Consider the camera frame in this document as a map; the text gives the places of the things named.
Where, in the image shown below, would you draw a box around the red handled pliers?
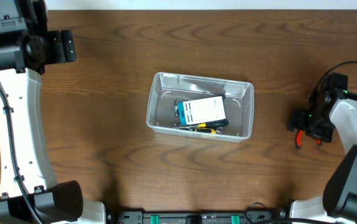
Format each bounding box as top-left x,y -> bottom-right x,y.
295,130 -> 322,150

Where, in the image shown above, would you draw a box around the slim black yellow screwdriver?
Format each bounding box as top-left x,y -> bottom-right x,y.
177,119 -> 229,129

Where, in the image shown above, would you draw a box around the silver double ring wrench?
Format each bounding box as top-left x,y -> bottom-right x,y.
173,123 -> 224,134

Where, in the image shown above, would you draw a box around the white blue screwdriver bit box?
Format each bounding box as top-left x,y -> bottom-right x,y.
178,96 -> 226,125

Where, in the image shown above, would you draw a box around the stubby yellow black screwdriver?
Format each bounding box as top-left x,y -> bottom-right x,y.
192,128 -> 217,134

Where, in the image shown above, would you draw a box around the small black red hammer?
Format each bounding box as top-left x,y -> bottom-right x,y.
173,95 -> 226,117

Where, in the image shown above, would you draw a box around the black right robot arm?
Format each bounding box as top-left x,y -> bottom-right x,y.
287,73 -> 357,223

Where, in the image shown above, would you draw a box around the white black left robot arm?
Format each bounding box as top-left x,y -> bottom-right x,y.
0,0 -> 109,223

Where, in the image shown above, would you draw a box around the clear plastic container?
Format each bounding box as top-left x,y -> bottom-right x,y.
146,72 -> 254,142

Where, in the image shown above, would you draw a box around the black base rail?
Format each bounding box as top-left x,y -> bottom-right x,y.
107,208 -> 276,224

